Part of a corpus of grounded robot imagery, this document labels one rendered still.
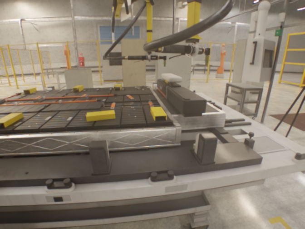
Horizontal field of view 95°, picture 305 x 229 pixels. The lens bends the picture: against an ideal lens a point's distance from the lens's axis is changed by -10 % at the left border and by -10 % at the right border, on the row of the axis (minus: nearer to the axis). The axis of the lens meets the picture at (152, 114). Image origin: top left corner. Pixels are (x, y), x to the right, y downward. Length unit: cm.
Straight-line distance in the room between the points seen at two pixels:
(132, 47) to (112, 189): 507
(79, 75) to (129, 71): 164
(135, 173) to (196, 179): 27
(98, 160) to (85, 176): 10
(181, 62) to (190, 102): 479
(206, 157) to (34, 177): 75
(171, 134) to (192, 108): 23
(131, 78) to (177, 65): 165
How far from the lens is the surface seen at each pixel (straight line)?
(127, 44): 551
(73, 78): 561
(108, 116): 92
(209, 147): 73
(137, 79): 555
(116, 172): 72
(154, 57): 170
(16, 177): 88
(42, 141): 92
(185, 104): 94
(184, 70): 575
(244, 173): 87
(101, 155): 66
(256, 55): 353
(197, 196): 132
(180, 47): 89
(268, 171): 97
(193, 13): 99
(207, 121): 110
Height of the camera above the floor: 134
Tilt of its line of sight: 20 degrees down
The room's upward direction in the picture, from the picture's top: straight up
